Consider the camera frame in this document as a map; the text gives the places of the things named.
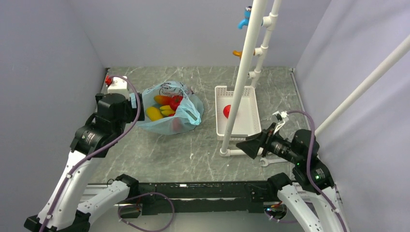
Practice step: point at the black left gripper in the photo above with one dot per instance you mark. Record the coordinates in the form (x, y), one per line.
(133, 111)

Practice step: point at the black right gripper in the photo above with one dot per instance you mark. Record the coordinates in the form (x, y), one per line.
(263, 139)

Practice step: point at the blue printed plastic bag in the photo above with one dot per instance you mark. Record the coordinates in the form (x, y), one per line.
(188, 114)

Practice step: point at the red fake tomato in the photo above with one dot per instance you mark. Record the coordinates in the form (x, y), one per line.
(175, 102)

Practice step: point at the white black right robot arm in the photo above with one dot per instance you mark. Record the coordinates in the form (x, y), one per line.
(310, 173)

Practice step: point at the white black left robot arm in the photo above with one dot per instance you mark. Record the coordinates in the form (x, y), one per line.
(64, 212)

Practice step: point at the yellow fake mango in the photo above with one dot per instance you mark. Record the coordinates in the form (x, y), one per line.
(154, 113)

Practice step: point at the yellow fake banana bunch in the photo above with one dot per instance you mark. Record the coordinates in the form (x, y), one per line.
(166, 111)

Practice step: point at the red fake fruit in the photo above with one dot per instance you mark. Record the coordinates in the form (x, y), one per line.
(226, 110)

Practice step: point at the silver open-end wrench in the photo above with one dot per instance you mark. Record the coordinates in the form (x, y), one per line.
(264, 162)

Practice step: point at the white perforated plastic basket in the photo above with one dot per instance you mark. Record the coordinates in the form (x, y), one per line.
(247, 121)

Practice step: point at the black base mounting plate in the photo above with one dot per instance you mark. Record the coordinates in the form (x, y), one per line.
(200, 197)

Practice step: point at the orange plastic faucet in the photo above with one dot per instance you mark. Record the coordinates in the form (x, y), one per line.
(238, 54)

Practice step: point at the white pvc pipe rack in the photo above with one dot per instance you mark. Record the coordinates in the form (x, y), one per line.
(255, 49)

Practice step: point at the blue plastic faucet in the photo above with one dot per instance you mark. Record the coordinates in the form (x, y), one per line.
(245, 21)

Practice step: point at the white diagonal pipe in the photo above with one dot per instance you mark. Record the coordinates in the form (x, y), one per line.
(396, 55)

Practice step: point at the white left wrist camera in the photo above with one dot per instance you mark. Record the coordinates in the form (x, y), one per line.
(118, 85)

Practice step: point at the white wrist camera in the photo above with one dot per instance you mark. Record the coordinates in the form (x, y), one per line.
(282, 118)
(118, 85)

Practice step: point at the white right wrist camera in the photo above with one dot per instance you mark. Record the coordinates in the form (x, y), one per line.
(282, 118)

